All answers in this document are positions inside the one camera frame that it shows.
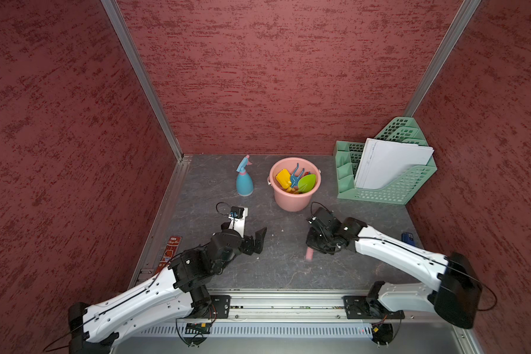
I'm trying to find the blue black small box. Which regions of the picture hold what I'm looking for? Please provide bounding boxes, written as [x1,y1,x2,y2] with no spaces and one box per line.
[401,232,416,246]

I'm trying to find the white paper stack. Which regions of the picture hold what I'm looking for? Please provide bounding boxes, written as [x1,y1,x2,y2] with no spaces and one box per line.
[355,139,435,190]

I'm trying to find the blue toy rake yellow handle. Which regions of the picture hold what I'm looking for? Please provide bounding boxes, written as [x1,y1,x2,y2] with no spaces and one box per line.
[290,164,305,189]

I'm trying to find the small red card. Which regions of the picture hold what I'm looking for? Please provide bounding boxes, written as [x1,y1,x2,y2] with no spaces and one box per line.
[156,236,181,272]

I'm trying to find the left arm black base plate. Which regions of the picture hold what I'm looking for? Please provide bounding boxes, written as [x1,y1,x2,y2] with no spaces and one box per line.
[189,295,232,321]

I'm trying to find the purple toy shovel pink handle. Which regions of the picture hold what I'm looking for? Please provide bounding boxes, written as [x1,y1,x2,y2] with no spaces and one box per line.
[305,247,314,261]

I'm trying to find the blue pink spray bottle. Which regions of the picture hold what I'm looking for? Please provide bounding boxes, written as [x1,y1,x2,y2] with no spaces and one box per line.
[236,155,254,197]

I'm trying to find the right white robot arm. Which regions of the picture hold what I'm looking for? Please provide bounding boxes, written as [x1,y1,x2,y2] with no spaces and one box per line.
[306,207,484,329]

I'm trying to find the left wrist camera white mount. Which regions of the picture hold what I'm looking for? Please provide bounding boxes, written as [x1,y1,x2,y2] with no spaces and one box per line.
[228,206,248,237]

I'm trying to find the right aluminium corner post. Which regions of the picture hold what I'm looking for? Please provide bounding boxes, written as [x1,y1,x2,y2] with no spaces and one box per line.
[404,0,482,117]

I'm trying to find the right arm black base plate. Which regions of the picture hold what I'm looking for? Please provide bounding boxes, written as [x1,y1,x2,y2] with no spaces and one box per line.
[342,296,405,322]

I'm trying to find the yellow toy shovel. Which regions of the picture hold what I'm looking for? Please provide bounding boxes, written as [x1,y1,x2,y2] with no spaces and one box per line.
[275,169,292,191]

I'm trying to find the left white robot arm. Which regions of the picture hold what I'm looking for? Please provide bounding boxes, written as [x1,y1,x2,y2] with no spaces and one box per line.
[69,228,267,353]

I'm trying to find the green plastic file organizer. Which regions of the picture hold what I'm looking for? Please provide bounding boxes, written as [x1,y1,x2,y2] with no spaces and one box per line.
[333,117,437,205]

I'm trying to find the aluminium corner post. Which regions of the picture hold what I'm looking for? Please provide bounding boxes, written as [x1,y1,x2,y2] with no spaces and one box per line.
[404,0,482,117]
[100,0,184,162]

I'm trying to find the pink plastic bucket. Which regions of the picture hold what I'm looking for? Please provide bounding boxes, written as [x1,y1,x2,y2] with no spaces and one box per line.
[268,157,322,212]

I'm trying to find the left aluminium corner post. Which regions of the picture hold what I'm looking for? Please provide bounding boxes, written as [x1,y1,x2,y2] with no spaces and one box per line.
[100,0,184,162]

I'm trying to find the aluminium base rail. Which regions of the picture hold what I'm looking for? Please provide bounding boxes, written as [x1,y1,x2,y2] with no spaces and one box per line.
[112,289,482,353]

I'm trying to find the green toy trowel yellow handle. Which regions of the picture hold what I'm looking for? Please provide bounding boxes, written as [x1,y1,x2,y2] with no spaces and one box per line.
[297,173,317,194]

